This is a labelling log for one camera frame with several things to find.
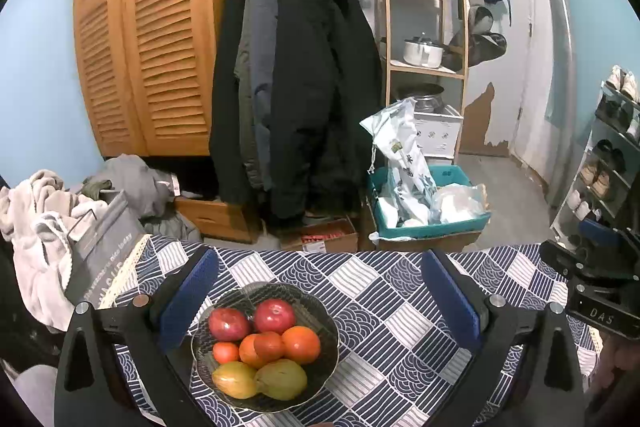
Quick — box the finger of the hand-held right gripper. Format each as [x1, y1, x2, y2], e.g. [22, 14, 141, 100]
[539, 239, 601, 291]
[580, 219, 640, 279]

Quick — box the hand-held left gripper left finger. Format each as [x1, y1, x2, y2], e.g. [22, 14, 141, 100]
[52, 246, 221, 427]

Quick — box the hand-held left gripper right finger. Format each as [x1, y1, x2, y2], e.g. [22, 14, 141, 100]
[420, 248, 588, 427]

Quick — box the dark red apple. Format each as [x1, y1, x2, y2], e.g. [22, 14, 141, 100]
[208, 308, 252, 342]

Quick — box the small tangerine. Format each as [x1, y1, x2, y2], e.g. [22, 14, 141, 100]
[253, 331, 286, 360]
[212, 342, 241, 365]

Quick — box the orange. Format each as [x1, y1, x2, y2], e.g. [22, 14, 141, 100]
[238, 333, 266, 369]
[281, 326, 321, 366]

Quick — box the bright red apple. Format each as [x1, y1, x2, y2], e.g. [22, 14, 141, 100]
[253, 299, 297, 334]

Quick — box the yellow mango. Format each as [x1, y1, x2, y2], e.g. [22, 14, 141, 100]
[254, 358, 308, 401]
[211, 361, 260, 400]

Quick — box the glass bowl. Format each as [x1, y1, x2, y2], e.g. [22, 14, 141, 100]
[191, 281, 341, 414]

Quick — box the person's right hand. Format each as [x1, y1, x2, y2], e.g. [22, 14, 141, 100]
[595, 334, 640, 413]

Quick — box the shoe rack with shoes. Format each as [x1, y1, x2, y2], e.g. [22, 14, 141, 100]
[567, 66, 640, 220]

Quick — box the blue white patterned tablecloth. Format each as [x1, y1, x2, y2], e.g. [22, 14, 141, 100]
[100, 234, 601, 427]

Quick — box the brown cardboard box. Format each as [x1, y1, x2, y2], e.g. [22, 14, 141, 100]
[370, 229, 483, 253]

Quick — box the teal plastic crate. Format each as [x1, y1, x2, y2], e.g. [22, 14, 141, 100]
[367, 165, 492, 242]

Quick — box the wooden drawer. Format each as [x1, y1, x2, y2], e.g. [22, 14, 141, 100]
[172, 197, 261, 244]

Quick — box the clear plastic bag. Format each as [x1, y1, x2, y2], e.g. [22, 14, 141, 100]
[429, 183, 491, 225]

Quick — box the grey tote bag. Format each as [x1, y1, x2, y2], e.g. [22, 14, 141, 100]
[64, 189, 146, 308]

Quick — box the grey hoodie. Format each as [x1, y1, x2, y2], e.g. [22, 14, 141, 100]
[82, 154, 203, 244]

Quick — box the white door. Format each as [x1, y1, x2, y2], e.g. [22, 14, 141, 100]
[512, 0, 556, 178]

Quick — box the cardboard box of red packets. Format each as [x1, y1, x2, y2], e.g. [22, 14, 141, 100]
[277, 217, 360, 254]

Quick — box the olive green cloth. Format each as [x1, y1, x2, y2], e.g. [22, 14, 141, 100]
[81, 177, 115, 200]

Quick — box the white printed rice bag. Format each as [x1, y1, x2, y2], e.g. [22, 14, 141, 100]
[360, 98, 432, 228]

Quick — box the white lattice basket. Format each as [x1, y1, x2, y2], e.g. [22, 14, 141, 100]
[412, 104, 465, 159]

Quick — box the white fleece cloth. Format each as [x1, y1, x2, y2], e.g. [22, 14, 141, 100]
[0, 169, 108, 333]

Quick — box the silver vertical pipe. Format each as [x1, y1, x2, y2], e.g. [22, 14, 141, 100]
[532, 0, 576, 208]

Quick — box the black jacket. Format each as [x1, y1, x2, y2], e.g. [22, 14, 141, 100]
[209, 0, 256, 208]

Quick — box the steel pot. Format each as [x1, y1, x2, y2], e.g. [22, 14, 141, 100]
[397, 83, 447, 114]

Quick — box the grey jacket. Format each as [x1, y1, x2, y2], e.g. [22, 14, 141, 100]
[234, 0, 281, 192]

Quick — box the grey hanging bag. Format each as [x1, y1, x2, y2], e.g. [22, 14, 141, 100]
[450, 4, 508, 68]

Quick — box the white cooking pot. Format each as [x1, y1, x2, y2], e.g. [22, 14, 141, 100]
[402, 34, 458, 68]

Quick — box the black hooded coat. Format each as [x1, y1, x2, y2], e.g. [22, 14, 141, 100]
[265, 0, 383, 223]

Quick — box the wooden louvre wardrobe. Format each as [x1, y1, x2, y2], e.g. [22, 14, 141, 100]
[72, 0, 251, 158]

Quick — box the wooden shelf rack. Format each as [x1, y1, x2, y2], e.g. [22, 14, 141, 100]
[376, 0, 471, 158]

